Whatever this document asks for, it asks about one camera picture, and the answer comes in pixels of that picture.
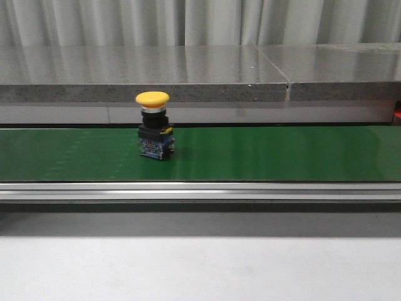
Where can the yellow mushroom push button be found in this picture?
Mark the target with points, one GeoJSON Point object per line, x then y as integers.
{"type": "Point", "coordinates": [155, 134]}

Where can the grey stone slab left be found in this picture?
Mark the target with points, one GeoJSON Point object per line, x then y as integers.
{"type": "Point", "coordinates": [116, 74]}

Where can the grey stone slab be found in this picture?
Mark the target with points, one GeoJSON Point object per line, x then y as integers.
{"type": "Point", "coordinates": [116, 74]}
{"type": "Point", "coordinates": [358, 72]}

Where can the green conveyor belt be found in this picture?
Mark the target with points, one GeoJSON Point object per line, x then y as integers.
{"type": "Point", "coordinates": [311, 153]}

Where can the grey stone slab right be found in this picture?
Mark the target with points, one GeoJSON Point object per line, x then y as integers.
{"type": "Point", "coordinates": [358, 72]}

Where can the red plastic tray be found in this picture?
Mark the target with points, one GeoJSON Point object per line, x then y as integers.
{"type": "Point", "coordinates": [397, 117]}

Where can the grey pleated curtain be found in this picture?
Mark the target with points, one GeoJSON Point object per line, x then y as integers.
{"type": "Point", "coordinates": [189, 23]}

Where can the aluminium conveyor frame rail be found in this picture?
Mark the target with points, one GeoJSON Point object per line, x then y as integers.
{"type": "Point", "coordinates": [198, 193]}

